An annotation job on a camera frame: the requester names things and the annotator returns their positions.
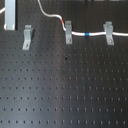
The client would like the left grey cable clip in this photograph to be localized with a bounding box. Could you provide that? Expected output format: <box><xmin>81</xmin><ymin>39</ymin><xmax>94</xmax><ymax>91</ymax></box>
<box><xmin>22</xmin><ymin>25</ymin><xmax>33</xmax><ymax>50</ymax></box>

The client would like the middle grey cable clip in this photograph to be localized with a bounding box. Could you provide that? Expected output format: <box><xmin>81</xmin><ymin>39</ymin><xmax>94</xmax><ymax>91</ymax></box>
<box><xmin>65</xmin><ymin>21</ymin><xmax>72</xmax><ymax>45</ymax></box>

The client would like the white cable with coloured bands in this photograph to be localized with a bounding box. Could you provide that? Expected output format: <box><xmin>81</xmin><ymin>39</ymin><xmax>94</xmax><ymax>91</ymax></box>
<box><xmin>37</xmin><ymin>0</ymin><xmax>128</xmax><ymax>37</ymax></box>

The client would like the right grey cable clip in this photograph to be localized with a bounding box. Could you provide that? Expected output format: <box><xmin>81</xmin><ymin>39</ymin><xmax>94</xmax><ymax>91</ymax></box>
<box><xmin>103</xmin><ymin>21</ymin><xmax>114</xmax><ymax>45</ymax></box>

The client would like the grey cable clip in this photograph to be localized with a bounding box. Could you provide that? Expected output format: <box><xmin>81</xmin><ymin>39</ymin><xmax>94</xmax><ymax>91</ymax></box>
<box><xmin>22</xmin><ymin>25</ymin><xmax>33</xmax><ymax>50</ymax></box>
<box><xmin>65</xmin><ymin>21</ymin><xmax>72</xmax><ymax>45</ymax></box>
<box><xmin>103</xmin><ymin>21</ymin><xmax>114</xmax><ymax>45</ymax></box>

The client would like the grey aluminium post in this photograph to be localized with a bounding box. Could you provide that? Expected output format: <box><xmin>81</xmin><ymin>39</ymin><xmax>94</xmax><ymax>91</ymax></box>
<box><xmin>4</xmin><ymin>0</ymin><xmax>16</xmax><ymax>30</ymax></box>

